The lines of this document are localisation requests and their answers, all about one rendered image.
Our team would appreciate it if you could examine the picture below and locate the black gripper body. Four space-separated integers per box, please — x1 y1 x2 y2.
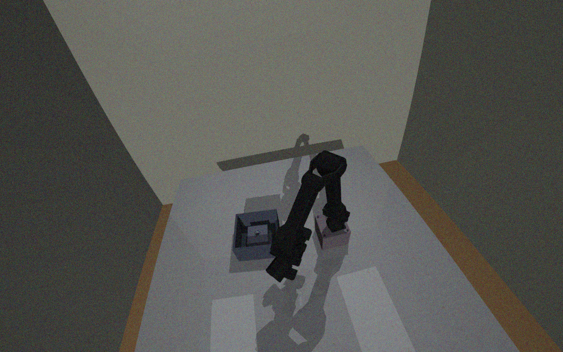
285 227 312 280

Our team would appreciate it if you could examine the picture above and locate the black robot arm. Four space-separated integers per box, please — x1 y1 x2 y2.
266 151 350 282

